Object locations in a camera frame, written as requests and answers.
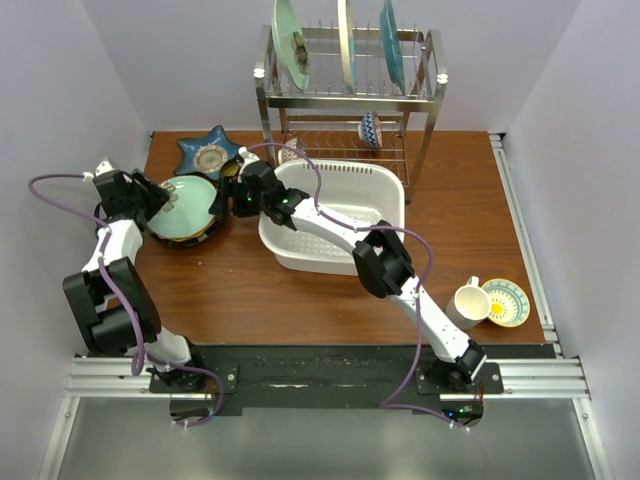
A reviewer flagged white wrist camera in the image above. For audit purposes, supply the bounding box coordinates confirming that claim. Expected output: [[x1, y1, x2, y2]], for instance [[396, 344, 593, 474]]
[[236, 147, 260, 176], [82, 157, 116, 183]]

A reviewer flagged green leaf pattern plate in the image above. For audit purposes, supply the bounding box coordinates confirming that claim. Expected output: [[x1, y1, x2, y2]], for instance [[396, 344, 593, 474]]
[[219, 159, 242, 181]]

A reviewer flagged black striped rim plate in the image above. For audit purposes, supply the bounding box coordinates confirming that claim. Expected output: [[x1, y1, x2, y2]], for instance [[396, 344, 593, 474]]
[[148, 205, 220, 248]]

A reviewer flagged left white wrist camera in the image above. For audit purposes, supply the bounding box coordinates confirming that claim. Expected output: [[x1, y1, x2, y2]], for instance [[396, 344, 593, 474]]
[[82, 157, 116, 183]]

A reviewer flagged teal plate in rack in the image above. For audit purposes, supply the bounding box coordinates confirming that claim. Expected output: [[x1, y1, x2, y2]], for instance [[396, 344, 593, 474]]
[[379, 0, 406, 95]]

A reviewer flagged white plastic bin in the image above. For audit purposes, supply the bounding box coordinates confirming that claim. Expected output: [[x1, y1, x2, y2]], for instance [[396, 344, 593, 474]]
[[258, 159, 405, 276]]

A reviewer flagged steel dish rack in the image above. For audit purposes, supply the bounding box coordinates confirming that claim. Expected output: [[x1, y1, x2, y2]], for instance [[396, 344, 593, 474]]
[[253, 25, 449, 202]]

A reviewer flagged mint floral plate in rack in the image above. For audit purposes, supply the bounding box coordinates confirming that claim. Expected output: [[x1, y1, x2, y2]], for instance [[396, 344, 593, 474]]
[[271, 0, 310, 92]]

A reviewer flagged purple cable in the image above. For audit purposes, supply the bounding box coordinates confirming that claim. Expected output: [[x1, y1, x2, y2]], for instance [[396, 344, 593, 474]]
[[27, 172, 231, 429], [247, 142, 476, 431]]

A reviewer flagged blue zigzag bowl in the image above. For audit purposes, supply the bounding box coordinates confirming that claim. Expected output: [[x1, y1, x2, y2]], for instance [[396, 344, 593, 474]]
[[357, 112, 382, 150]]

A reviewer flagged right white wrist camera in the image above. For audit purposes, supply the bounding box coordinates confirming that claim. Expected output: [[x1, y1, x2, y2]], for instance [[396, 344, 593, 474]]
[[236, 147, 260, 176]]

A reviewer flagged brown patterned bowl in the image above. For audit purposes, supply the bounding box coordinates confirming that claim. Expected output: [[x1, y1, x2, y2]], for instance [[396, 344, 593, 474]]
[[277, 137, 306, 165]]

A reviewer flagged blue star shaped dish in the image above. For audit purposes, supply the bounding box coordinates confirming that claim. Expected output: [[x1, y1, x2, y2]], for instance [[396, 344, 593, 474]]
[[174, 125, 241, 181]]

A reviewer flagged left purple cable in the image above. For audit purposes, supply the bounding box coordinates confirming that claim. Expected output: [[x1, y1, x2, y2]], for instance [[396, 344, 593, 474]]
[[27, 172, 231, 429]]

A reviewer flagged teal yellow patterned saucer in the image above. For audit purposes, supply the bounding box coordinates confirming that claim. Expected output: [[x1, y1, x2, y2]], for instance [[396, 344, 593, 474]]
[[482, 278, 531, 328]]

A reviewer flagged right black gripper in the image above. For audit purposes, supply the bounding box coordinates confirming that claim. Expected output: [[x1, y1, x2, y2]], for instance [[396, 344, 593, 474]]
[[208, 176, 268, 219]]

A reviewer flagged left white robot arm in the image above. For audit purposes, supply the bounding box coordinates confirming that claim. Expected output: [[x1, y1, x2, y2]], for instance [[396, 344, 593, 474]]
[[63, 161, 207, 392]]

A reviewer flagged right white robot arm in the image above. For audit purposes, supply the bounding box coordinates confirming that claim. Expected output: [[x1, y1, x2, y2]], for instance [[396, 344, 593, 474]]
[[209, 160, 487, 393]]

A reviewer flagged white ceramic mug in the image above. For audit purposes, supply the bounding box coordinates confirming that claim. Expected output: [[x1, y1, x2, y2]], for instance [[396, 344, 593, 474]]
[[445, 276, 492, 331]]

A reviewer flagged mint floral plate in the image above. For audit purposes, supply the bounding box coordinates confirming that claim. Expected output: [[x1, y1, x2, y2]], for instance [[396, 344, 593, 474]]
[[157, 175, 217, 214], [271, 0, 310, 92]]

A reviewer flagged yellow dotted plate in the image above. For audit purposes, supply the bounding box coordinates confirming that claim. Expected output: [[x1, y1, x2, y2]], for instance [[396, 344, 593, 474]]
[[169, 220, 216, 243]]

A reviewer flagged cream rimmed plate in rack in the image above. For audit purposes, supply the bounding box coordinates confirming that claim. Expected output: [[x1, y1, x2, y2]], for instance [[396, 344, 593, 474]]
[[337, 0, 355, 94]]

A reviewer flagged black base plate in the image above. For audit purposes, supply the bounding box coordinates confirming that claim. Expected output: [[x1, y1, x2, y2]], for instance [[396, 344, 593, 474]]
[[144, 342, 556, 419]]

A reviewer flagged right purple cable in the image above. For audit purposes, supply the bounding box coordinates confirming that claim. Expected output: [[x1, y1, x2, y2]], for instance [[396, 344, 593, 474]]
[[247, 142, 476, 431]]

